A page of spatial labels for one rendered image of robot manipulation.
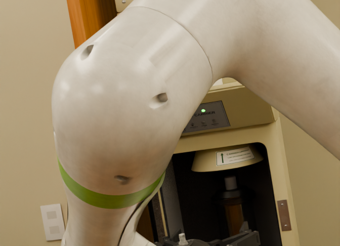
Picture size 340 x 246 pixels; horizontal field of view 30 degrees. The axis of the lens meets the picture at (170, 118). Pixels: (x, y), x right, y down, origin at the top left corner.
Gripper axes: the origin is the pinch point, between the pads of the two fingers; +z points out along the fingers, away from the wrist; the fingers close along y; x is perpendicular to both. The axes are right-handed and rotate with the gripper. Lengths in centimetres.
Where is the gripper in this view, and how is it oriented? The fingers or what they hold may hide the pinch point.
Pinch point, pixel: (212, 233)
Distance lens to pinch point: 127.8
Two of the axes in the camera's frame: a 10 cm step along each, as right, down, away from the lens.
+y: -9.6, 1.5, 2.5
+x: 1.7, 9.8, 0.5
